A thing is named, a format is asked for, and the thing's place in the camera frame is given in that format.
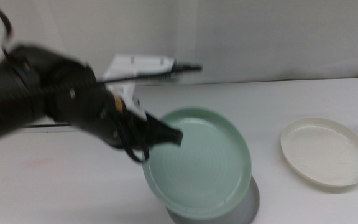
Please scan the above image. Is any light green plate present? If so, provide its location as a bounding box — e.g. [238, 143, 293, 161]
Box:
[141, 106, 252, 221]

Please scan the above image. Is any white plate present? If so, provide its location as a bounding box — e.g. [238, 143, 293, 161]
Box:
[280, 117, 358, 189]

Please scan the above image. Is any grey plastic bowl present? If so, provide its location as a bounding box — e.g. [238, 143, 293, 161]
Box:
[165, 175, 260, 224]

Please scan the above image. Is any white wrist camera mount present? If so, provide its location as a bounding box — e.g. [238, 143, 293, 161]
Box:
[102, 53, 177, 121]

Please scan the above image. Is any black camera cable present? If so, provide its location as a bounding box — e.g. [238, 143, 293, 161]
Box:
[96, 62, 203, 85]

